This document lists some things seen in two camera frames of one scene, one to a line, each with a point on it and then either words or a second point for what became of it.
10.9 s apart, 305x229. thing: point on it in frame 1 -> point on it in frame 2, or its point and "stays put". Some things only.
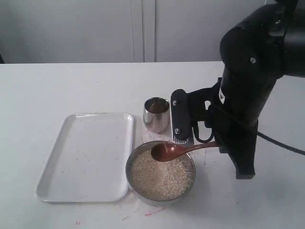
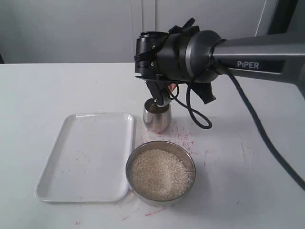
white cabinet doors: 98,31 stays put
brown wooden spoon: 164,151 -> 171,86
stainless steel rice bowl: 167,181 stays put
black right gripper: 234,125 -> 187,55
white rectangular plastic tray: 92,161 stays put
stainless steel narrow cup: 156,114 stays put
